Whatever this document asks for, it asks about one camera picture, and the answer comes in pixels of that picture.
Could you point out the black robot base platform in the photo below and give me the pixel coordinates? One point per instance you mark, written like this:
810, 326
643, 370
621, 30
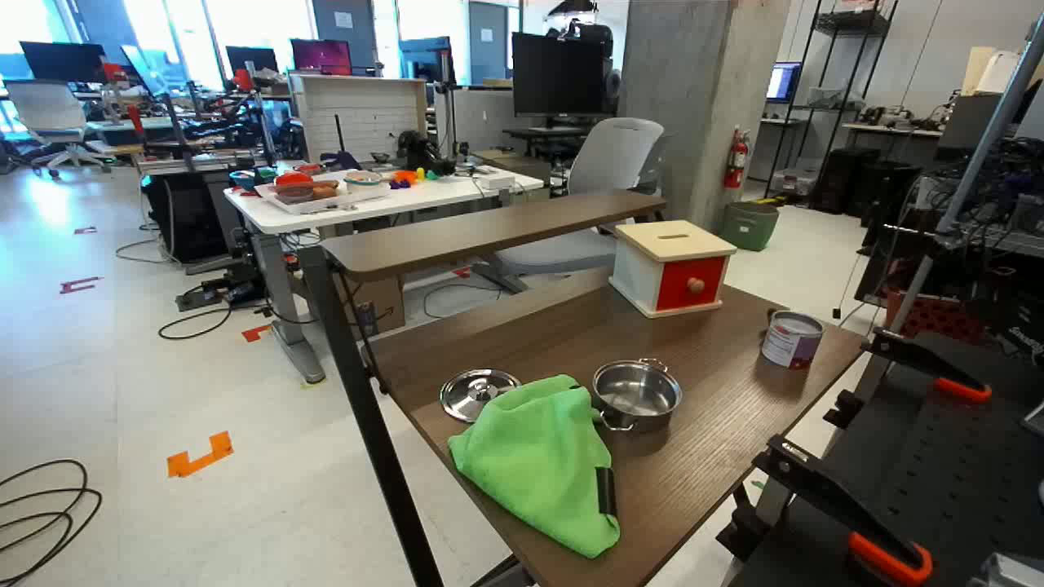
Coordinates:
958, 467

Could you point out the silver metal pot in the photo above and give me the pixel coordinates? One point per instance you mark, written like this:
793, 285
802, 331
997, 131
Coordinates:
639, 391

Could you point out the brown wooden raised shelf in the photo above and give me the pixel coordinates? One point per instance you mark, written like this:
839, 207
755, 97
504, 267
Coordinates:
492, 225

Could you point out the wooden box with red drawer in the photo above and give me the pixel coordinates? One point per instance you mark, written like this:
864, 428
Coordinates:
670, 267

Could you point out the light grey office chair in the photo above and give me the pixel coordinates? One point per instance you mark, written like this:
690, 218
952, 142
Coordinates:
615, 159

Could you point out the green microfibre cloth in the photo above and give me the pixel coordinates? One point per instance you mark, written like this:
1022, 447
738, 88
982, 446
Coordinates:
540, 462

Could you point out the white office desk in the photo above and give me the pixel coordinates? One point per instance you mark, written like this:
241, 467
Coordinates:
370, 207

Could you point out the black device on desk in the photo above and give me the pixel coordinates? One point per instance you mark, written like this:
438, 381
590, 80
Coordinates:
412, 149

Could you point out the black metal shelf leg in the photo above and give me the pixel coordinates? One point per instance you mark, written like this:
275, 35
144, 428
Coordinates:
363, 412

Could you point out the large black monitor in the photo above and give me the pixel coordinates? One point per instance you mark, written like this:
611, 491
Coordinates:
560, 69

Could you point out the green plastic bin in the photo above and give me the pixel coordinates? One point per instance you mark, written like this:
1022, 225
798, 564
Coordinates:
752, 222

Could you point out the white perforated desk partition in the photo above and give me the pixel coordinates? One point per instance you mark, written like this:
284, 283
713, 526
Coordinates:
359, 114

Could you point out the red orange parts tray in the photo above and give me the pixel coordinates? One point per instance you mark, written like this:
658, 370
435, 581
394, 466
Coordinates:
299, 185

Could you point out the red fire extinguisher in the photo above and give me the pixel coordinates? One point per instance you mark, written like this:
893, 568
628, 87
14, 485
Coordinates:
738, 160

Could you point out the dark monitor with blue screen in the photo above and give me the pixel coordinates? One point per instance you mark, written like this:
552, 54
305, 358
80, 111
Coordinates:
425, 57

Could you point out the tin can with purple label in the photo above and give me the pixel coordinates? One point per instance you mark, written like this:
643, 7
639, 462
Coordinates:
792, 339

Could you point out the monitor with purple screen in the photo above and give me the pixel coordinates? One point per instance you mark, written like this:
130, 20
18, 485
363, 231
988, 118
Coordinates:
322, 54

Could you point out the black under-desk cabinet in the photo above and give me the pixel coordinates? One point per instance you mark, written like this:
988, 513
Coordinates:
184, 212

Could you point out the small black desktop monitor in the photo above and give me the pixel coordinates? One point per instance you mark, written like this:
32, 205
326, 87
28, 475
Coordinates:
254, 57

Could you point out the black metal shelving rack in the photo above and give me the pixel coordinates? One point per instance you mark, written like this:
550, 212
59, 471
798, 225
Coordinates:
842, 98

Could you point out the grey metal tripod pole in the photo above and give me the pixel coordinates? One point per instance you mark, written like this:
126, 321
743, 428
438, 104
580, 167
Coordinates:
972, 164

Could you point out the white swivel office chair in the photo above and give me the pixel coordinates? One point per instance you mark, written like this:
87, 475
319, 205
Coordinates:
43, 118

